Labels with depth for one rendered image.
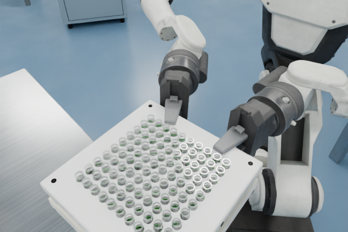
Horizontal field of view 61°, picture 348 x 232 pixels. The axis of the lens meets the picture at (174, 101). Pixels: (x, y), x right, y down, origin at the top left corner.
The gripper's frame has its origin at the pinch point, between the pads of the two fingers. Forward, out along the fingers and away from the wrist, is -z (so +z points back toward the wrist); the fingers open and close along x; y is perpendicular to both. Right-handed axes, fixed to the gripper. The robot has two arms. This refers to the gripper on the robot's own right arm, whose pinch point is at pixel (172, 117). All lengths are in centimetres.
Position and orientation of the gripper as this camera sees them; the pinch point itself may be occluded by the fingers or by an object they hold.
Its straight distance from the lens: 55.7
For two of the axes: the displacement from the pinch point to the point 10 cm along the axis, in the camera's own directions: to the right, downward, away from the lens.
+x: -0.2, 7.6, 6.5
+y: -9.9, -0.9, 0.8
